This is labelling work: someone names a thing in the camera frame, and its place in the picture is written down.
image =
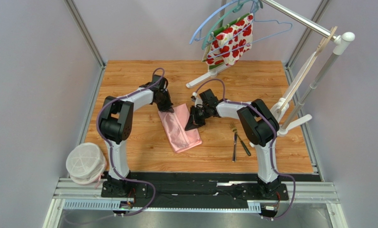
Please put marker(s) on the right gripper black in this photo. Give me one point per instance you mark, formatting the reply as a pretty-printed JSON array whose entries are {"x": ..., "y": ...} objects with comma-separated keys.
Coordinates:
[{"x": 198, "y": 113}]

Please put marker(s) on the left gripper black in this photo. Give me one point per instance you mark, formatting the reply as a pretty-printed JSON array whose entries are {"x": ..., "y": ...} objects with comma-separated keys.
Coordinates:
[{"x": 167, "y": 108}]

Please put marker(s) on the pink cloth napkin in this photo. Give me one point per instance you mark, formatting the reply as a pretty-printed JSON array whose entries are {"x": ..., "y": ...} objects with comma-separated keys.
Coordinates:
[{"x": 174, "y": 124}]

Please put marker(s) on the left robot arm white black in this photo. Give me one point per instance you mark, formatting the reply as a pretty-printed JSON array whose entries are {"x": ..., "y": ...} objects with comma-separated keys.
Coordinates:
[{"x": 114, "y": 125}]

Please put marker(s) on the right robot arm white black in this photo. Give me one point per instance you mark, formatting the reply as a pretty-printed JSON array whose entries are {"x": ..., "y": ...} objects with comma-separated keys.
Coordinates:
[{"x": 258, "y": 122}]

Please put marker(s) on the red floral cloth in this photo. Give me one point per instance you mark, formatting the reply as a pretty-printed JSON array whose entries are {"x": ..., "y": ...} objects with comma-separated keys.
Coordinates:
[{"x": 228, "y": 44}]

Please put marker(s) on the white hanging cloth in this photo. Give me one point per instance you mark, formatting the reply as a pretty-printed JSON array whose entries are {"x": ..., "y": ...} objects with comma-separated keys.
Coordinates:
[{"x": 279, "y": 109}]

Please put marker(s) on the white mesh basket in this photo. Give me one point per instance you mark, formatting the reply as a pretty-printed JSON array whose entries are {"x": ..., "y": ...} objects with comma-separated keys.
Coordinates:
[{"x": 86, "y": 164}]

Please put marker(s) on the light blue hanger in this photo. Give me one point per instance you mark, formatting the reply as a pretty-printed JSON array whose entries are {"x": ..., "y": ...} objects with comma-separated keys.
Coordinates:
[{"x": 216, "y": 18}]

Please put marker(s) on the teal green hanger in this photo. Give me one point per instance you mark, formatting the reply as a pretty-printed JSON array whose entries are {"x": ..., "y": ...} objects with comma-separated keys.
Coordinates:
[{"x": 220, "y": 27}]

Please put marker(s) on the white clothes rack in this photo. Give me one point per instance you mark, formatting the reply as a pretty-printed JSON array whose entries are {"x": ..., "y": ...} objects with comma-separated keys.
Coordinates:
[{"x": 341, "y": 42}]

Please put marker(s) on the black handled knife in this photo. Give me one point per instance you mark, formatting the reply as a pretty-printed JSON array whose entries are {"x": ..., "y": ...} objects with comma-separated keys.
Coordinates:
[{"x": 244, "y": 145}]

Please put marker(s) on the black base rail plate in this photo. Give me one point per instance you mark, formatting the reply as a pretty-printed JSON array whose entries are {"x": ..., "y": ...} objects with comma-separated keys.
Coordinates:
[{"x": 193, "y": 190}]

